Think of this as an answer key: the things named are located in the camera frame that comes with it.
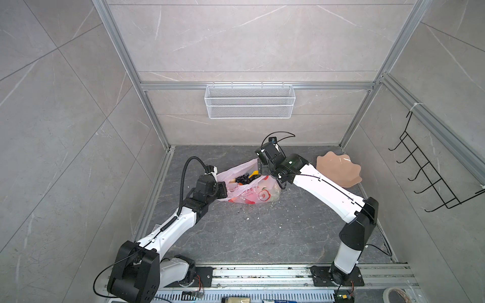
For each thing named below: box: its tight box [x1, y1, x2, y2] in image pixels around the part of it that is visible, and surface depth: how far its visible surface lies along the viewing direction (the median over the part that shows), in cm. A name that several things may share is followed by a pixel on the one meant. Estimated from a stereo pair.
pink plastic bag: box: [216, 157, 282, 205], surface depth 87 cm
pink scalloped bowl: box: [316, 150, 363, 188], surface depth 109 cm
